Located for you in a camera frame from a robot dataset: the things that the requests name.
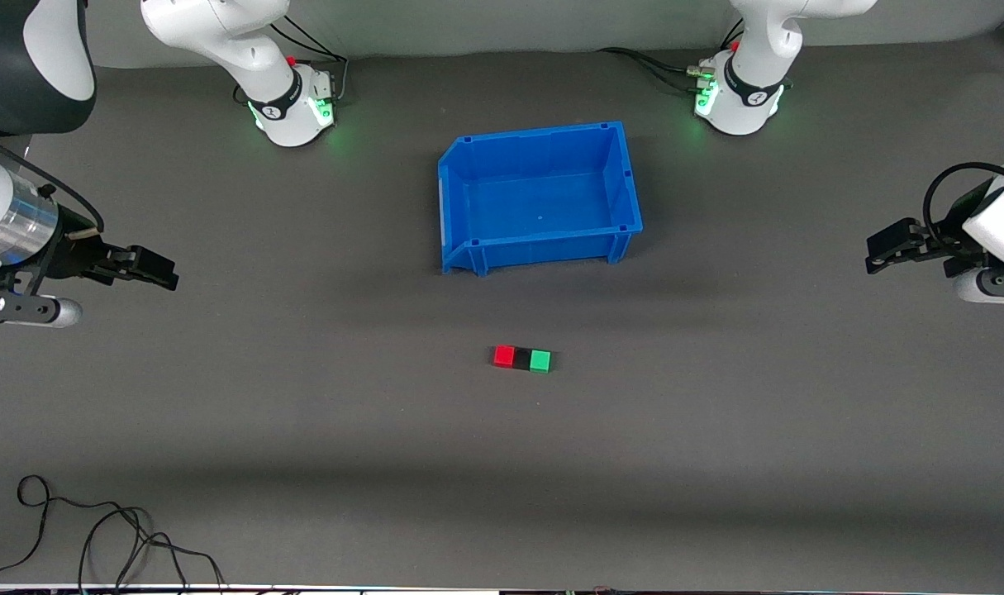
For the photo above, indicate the small black cube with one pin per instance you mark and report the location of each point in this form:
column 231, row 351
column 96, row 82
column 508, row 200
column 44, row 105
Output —
column 522, row 359

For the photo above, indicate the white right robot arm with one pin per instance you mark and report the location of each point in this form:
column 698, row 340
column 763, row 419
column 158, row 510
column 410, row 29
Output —
column 221, row 41

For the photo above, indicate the small green cube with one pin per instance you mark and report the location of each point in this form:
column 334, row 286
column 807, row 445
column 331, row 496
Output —
column 540, row 361

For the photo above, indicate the blue plastic storage bin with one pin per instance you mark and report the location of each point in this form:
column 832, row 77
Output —
column 543, row 207

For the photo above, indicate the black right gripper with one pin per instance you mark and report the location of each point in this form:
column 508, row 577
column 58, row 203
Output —
column 73, row 254

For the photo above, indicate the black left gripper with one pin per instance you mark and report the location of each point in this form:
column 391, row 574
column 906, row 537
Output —
column 953, row 235

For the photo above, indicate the small red cube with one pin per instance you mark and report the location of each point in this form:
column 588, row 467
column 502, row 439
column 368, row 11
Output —
column 504, row 356

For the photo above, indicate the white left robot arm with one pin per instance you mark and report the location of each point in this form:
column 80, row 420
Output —
column 758, row 66

